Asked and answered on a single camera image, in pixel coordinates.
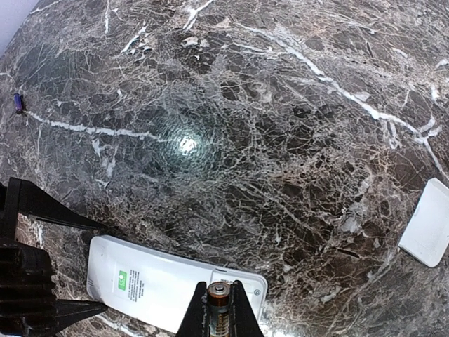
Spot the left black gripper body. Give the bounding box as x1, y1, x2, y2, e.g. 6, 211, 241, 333
1, 182, 21, 242

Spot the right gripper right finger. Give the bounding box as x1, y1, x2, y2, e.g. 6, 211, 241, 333
229, 281, 264, 337

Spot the copper top battery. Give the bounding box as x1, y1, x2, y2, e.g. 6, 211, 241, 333
207, 282, 231, 337

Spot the white remote control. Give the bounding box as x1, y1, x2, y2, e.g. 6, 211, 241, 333
86, 235, 268, 333

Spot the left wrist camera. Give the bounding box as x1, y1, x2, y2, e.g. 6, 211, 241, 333
1, 244, 57, 336

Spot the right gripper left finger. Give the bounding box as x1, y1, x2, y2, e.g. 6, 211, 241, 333
175, 282, 210, 337

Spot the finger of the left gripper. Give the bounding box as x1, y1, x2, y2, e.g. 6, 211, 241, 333
8, 177, 106, 230
52, 300, 107, 333

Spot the white battery cover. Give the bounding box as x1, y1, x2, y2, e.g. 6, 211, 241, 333
398, 178, 448, 267

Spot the purple battery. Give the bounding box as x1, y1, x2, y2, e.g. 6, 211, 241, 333
13, 93, 24, 114

